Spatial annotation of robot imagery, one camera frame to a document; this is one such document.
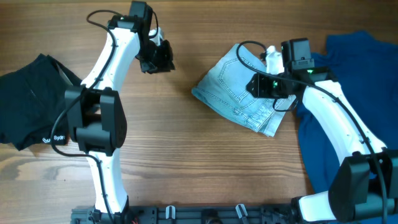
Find light blue denim shorts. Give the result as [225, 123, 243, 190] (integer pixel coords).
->
[192, 44, 295, 137]

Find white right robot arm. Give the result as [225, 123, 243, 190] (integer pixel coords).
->
[244, 38, 397, 223]

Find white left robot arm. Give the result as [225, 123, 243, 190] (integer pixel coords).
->
[61, 1, 175, 223]

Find blue shirt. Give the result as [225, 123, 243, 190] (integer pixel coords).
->
[296, 31, 397, 193]

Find black garment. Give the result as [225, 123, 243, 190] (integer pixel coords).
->
[1, 54, 81, 151]

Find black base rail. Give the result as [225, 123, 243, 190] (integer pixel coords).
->
[70, 204, 306, 224]

